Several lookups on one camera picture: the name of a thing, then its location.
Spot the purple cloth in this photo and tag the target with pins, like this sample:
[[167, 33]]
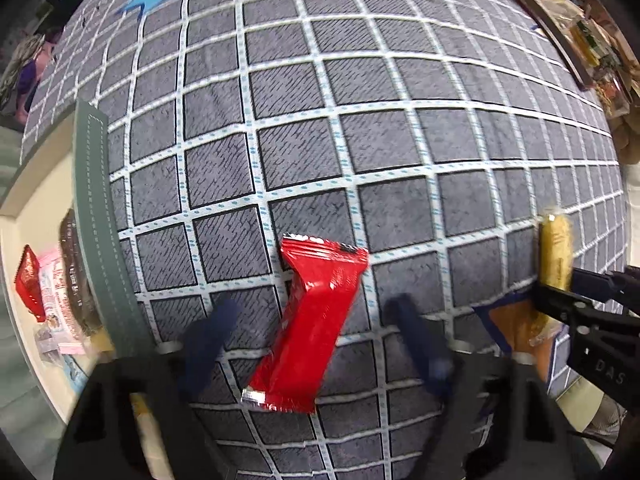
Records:
[[30, 67]]

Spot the red snack tray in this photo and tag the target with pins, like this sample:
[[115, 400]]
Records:
[[575, 35]]

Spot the khaki cloth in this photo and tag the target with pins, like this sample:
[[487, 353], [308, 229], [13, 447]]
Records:
[[629, 135]]

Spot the small red snack packet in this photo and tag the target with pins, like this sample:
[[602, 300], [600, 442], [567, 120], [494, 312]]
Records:
[[29, 280]]

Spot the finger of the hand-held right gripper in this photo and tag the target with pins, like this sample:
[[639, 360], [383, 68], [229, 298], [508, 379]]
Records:
[[562, 305], [600, 280]]

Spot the grey checkered mat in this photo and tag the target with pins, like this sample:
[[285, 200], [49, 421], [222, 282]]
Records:
[[350, 135]]

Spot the green felt storage box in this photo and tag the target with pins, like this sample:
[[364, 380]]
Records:
[[95, 220]]

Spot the orange and blue card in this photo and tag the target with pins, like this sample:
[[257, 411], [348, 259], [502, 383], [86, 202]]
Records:
[[517, 327]]

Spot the yellow snack stick packet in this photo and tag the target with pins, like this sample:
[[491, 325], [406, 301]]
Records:
[[555, 255]]

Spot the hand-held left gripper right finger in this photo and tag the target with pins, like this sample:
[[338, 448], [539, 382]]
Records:
[[420, 347]]

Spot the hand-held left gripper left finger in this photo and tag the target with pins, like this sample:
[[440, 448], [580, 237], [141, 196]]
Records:
[[210, 337]]

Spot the dark brown snack packet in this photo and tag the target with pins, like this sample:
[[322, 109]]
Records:
[[75, 280]]

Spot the pink snack packet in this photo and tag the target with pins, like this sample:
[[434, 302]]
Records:
[[56, 300]]

